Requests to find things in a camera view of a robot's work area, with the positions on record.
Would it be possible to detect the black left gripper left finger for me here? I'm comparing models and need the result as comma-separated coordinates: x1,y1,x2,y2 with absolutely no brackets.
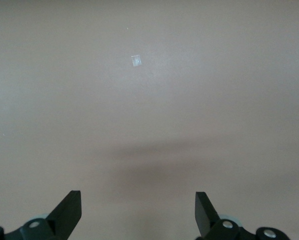
0,190,82,240

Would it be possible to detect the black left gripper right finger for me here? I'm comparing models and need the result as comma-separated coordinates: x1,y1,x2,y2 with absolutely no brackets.
195,191,289,240

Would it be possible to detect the small clear tape piece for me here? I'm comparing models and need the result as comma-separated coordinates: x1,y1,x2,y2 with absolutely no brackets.
130,54,143,68

